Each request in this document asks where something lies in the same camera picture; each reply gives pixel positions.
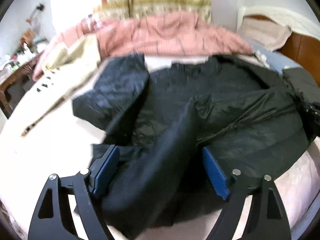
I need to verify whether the blue patterned pillow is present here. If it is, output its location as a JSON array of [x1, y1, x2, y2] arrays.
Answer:
[[252, 44, 303, 75]]

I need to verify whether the pink bed sheet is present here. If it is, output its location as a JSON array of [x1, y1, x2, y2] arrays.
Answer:
[[1, 99, 319, 239]]

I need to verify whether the cream printed sweatshirt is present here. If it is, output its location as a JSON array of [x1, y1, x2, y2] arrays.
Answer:
[[21, 35, 101, 137]]

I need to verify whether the white and wood headboard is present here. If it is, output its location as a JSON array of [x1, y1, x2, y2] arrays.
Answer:
[[237, 5, 319, 83]]

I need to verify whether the black wall lamp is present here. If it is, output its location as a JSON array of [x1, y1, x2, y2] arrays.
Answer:
[[25, 3, 45, 24]]

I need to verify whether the folded dark green garment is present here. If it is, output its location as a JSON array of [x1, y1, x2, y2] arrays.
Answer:
[[282, 67, 320, 120]]

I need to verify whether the pink checked quilt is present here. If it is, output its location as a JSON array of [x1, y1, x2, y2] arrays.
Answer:
[[33, 11, 253, 81]]

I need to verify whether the black puffer jacket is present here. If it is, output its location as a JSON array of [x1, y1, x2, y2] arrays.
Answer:
[[72, 54, 319, 239]]

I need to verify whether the wooden side table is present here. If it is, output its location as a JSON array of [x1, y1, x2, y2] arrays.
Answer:
[[1, 53, 43, 118]]

